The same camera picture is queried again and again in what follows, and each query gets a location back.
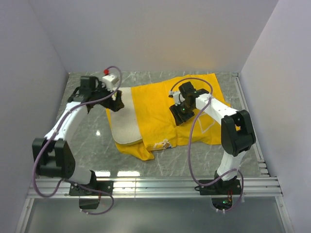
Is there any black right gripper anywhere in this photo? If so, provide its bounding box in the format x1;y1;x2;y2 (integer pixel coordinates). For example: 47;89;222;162
169;100;195;127

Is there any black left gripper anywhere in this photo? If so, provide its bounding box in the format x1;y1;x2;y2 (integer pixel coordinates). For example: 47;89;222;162
92;81;124;112

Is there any cream dotted foam pillow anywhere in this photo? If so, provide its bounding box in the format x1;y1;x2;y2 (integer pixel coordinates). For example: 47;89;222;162
106;87;142;146

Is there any yellow printed pillowcase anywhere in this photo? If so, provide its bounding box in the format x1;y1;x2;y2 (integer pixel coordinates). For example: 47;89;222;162
115;73;226;161

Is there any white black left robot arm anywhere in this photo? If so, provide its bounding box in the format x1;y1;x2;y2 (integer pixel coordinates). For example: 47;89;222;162
32;74;124;196

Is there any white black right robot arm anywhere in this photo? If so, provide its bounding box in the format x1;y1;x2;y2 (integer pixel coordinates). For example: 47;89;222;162
169;78;256;194

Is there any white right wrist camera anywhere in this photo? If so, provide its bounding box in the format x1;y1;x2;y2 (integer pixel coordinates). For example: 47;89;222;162
169;91;184;105

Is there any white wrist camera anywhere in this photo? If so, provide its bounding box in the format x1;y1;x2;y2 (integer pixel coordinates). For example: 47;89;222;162
169;91;184;105
101;69;120;92

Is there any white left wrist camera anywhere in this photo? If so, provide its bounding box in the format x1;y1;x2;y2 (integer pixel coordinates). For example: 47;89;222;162
101;69;120;92

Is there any aluminium front mounting rail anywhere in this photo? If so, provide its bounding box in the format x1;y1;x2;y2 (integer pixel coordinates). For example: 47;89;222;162
26;176;284;200

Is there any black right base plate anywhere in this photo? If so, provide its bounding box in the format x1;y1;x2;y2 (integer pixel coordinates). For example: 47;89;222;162
194;176;244;213

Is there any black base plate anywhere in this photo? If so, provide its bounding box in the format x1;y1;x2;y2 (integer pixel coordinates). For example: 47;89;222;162
69;181;115;215
194;176;244;213

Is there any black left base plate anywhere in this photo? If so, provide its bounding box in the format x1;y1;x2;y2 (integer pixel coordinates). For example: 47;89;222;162
69;181;115;215

